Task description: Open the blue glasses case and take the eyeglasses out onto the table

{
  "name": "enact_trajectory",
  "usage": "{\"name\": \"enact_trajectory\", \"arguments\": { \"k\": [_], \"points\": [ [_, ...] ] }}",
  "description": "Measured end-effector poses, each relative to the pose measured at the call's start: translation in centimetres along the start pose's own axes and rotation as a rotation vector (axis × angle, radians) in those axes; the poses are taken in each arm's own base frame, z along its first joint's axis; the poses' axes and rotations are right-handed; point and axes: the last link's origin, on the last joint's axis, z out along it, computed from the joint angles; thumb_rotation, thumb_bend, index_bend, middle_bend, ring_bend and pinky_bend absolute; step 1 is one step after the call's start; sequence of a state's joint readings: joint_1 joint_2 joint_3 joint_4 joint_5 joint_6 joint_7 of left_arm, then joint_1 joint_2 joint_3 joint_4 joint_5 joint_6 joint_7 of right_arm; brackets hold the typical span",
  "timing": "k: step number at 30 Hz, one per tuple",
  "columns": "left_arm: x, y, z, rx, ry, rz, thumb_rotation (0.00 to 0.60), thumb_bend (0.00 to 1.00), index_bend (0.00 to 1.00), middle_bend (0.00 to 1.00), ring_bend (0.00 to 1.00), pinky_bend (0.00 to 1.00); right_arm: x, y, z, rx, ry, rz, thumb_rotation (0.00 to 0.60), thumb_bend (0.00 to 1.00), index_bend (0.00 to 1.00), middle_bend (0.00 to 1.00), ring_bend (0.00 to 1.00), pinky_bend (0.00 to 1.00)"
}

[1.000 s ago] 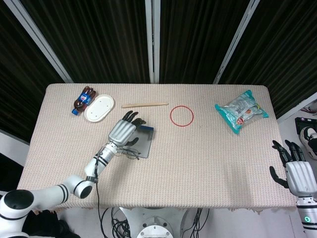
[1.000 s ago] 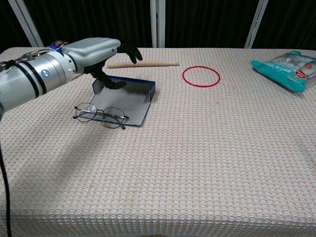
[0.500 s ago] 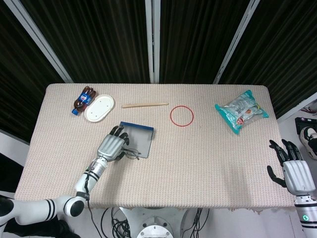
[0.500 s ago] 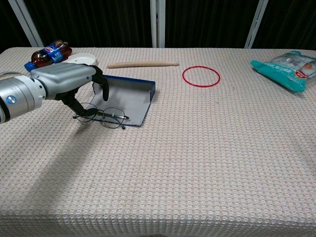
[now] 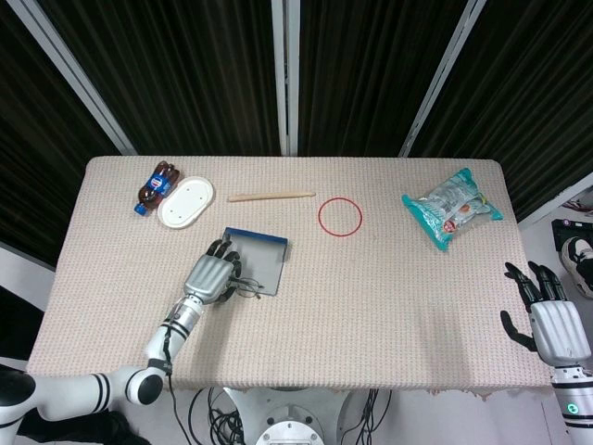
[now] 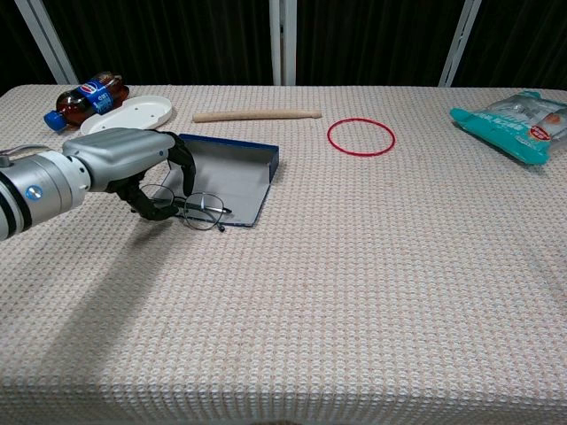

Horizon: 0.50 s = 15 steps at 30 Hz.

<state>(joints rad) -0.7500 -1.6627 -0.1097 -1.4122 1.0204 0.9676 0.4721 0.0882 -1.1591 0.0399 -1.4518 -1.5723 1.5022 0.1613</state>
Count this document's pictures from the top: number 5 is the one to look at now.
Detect black white sneaker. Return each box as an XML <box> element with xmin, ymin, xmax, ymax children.
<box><xmin>560</xmin><ymin>235</ymin><xmax>593</xmax><ymax>298</ymax></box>

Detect beige woven tablecloth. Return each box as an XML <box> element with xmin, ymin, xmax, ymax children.
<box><xmin>25</xmin><ymin>155</ymin><xmax>555</xmax><ymax>401</ymax></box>

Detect black floor cable bundle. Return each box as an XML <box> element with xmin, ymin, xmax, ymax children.
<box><xmin>188</xmin><ymin>388</ymin><xmax>246</xmax><ymax>445</ymax></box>
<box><xmin>356</xmin><ymin>388</ymin><xmax>395</xmax><ymax>445</ymax></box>

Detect white grey robot base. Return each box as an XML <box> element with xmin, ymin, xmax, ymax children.
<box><xmin>231</xmin><ymin>388</ymin><xmax>358</xmax><ymax>445</ymax></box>

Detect long wooden stick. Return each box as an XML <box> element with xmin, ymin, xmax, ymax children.
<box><xmin>227</xmin><ymin>191</ymin><xmax>317</xmax><ymax>203</ymax></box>

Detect black pleated curtain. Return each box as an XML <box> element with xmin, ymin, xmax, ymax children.
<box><xmin>39</xmin><ymin>0</ymin><xmax>284</xmax><ymax>157</ymax></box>
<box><xmin>298</xmin><ymin>0</ymin><xmax>460</xmax><ymax>158</ymax></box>
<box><xmin>410</xmin><ymin>0</ymin><xmax>593</xmax><ymax>223</ymax></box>
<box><xmin>0</xmin><ymin>0</ymin><xmax>122</xmax><ymax>270</ymax></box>

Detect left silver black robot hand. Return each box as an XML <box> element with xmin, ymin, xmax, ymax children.
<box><xmin>183</xmin><ymin>234</ymin><xmax>245</xmax><ymax>307</ymax></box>

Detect black fuzzy bundle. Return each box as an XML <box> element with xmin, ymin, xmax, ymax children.
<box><xmin>18</xmin><ymin>410</ymin><xmax>147</xmax><ymax>445</ymax></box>

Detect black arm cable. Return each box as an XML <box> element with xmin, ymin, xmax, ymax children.
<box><xmin>160</xmin><ymin>314</ymin><xmax>194</xmax><ymax>445</ymax></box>

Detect thin wire-frame eyeglasses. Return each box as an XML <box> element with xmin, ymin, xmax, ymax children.
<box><xmin>226</xmin><ymin>276</ymin><xmax>266</xmax><ymax>300</ymax></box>

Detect teal clear snack packet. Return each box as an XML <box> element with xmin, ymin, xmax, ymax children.
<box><xmin>400</xmin><ymin>167</ymin><xmax>504</xmax><ymax>253</ymax></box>

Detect white oval dish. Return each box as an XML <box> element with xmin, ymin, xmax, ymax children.
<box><xmin>157</xmin><ymin>175</ymin><xmax>217</xmax><ymax>230</ymax></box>

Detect black flat case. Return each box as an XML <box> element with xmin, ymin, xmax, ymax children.
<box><xmin>550</xmin><ymin>218</ymin><xmax>593</xmax><ymax>261</ymax></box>

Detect red thin ring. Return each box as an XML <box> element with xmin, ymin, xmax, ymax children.
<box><xmin>317</xmin><ymin>197</ymin><xmax>363</xmax><ymax>237</ymax></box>

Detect white metal frame post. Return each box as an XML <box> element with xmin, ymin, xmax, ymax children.
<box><xmin>18</xmin><ymin>0</ymin><xmax>138</xmax><ymax>157</ymax></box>
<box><xmin>271</xmin><ymin>0</ymin><xmax>301</xmax><ymax>157</ymax></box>
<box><xmin>398</xmin><ymin>0</ymin><xmax>487</xmax><ymax>158</ymax></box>

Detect blue pencil case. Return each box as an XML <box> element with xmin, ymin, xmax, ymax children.
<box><xmin>221</xmin><ymin>226</ymin><xmax>292</xmax><ymax>297</ymax></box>

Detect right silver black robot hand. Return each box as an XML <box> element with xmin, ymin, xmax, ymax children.
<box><xmin>499</xmin><ymin>261</ymin><xmax>593</xmax><ymax>367</ymax></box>

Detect small cola bottle blue label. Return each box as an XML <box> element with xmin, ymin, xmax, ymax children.
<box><xmin>133</xmin><ymin>159</ymin><xmax>183</xmax><ymax>218</ymax></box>

